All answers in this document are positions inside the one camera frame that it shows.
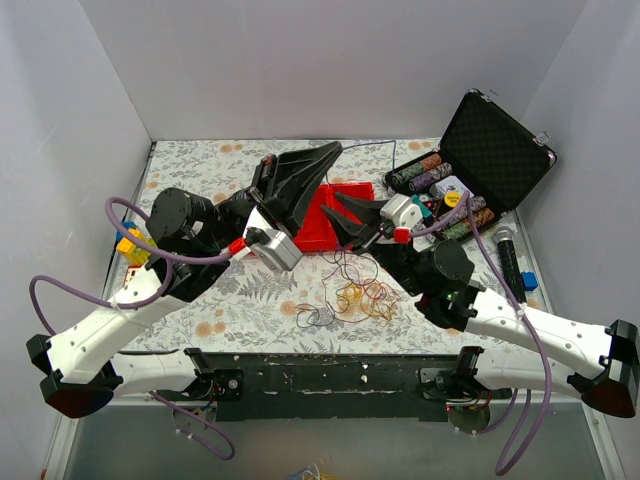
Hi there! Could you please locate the black poker chip case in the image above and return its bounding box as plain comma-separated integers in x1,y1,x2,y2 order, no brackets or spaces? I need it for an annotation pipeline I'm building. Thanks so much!
383,89,557,233

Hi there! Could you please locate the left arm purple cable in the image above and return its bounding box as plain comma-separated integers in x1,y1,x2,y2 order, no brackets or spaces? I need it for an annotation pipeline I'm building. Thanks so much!
28,197,236,460

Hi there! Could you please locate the red plastic bin right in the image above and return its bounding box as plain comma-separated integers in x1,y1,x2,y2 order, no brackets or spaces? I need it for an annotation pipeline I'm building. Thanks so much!
320,182,375,206

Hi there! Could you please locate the black microphone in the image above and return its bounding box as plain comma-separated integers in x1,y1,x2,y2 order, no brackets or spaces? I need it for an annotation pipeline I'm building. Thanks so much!
492,226,526,310

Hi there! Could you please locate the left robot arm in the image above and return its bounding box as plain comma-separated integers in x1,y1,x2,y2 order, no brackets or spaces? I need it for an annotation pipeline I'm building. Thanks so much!
26,141,343,419

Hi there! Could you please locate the blue toy block right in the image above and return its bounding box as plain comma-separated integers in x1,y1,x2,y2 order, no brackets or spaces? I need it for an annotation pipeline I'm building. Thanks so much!
521,271,539,292

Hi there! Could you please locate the yellow toy brick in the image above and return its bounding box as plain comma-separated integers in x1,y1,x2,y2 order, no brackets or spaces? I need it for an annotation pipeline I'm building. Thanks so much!
116,237,150,267

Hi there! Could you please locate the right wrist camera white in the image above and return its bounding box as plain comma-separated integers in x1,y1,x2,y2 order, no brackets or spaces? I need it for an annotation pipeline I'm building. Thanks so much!
380,193,423,244

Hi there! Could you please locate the red plastic bin middle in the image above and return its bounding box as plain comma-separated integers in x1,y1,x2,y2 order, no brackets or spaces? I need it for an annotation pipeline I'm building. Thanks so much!
294,184,337,254

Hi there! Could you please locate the red plastic bin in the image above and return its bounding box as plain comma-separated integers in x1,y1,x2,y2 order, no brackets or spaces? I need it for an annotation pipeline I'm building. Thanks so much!
320,182,375,206
294,184,337,254

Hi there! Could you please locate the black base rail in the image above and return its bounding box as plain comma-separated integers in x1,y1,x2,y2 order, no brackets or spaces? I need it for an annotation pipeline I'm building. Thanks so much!
158,348,510,422

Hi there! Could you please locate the green toy brick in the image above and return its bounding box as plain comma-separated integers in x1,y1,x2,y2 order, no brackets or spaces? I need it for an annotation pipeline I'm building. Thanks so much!
129,229,156,247

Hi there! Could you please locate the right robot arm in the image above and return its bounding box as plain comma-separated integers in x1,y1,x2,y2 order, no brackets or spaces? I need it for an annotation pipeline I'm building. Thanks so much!
323,193,639,418

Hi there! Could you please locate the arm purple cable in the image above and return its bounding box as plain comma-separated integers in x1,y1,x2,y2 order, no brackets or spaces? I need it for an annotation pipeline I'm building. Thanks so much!
28,197,236,460
407,192,554,476

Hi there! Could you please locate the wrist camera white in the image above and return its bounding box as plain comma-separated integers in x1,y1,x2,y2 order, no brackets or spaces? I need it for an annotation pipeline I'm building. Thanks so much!
228,207,303,272
380,193,423,244

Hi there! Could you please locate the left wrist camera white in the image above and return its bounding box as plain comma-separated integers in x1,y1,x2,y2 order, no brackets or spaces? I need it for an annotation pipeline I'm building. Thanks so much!
228,207,303,272

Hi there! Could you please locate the red white window brick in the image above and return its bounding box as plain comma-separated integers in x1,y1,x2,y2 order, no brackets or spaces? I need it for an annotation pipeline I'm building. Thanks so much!
123,266,142,286

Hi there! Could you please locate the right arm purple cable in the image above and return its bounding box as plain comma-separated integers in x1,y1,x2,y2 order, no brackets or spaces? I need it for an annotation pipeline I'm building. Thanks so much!
407,192,554,476

